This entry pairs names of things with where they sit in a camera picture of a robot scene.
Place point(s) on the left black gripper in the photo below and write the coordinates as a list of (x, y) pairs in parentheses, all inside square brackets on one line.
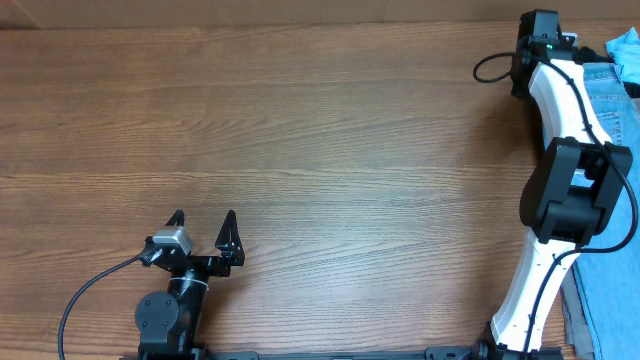
[(231, 252)]

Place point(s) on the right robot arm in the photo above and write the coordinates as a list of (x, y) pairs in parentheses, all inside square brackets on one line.
[(571, 195)]

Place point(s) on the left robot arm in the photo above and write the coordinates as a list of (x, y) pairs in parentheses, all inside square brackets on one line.
[(168, 320)]

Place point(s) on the grey trousers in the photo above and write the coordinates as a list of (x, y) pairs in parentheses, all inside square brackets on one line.
[(572, 315)]

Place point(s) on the black garment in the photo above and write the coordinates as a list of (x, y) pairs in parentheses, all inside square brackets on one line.
[(588, 55)]

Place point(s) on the light blue cloth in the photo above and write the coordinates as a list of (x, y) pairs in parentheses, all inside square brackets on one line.
[(625, 52)]

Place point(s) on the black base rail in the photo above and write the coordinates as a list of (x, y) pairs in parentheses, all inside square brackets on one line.
[(430, 353)]

